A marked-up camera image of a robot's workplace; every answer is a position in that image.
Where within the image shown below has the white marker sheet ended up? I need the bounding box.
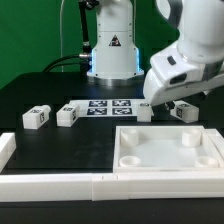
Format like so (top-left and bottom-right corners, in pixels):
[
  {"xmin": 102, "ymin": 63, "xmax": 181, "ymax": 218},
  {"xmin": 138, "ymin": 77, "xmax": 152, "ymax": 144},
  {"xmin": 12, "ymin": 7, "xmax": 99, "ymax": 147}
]
[{"xmin": 69, "ymin": 99, "xmax": 145, "ymax": 117}]

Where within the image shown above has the white left fence piece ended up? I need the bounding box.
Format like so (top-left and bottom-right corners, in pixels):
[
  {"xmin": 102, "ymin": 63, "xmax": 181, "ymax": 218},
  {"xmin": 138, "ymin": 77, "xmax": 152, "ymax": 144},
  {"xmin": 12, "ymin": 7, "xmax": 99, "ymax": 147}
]
[{"xmin": 0, "ymin": 133, "xmax": 16, "ymax": 173}]

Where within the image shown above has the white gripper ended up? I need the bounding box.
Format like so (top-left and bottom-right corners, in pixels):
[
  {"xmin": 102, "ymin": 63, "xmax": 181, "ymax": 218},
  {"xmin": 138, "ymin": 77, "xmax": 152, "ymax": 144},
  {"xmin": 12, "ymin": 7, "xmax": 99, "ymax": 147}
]
[{"xmin": 143, "ymin": 42, "xmax": 224, "ymax": 106}]

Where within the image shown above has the black cable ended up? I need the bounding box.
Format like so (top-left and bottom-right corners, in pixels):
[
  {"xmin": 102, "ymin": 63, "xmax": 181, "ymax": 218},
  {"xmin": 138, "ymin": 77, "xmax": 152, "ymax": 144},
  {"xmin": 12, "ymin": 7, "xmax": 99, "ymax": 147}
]
[{"xmin": 42, "ymin": 53, "xmax": 92, "ymax": 73}]

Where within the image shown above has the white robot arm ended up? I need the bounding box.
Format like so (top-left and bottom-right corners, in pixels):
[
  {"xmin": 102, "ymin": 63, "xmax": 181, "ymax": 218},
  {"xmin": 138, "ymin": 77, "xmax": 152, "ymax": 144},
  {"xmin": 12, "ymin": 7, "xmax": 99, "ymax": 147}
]
[{"xmin": 79, "ymin": 0, "xmax": 224, "ymax": 106}]

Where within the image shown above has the white square tabletop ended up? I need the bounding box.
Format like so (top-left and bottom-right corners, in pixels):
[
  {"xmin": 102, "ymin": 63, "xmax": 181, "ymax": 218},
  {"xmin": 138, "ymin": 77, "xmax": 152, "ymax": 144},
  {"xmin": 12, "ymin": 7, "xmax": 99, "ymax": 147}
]
[{"xmin": 113, "ymin": 126, "xmax": 224, "ymax": 173}]

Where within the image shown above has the grey cable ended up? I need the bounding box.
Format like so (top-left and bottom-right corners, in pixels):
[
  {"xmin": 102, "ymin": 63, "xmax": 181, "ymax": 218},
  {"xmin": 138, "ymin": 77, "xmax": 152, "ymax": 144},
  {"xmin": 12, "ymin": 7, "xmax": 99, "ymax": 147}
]
[{"xmin": 59, "ymin": 0, "xmax": 66, "ymax": 73}]

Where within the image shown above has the white front fence bar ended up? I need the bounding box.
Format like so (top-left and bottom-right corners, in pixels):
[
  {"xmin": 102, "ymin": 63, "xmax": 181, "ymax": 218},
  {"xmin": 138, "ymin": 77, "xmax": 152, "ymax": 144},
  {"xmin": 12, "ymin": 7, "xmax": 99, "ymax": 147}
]
[{"xmin": 0, "ymin": 171, "xmax": 224, "ymax": 202}]

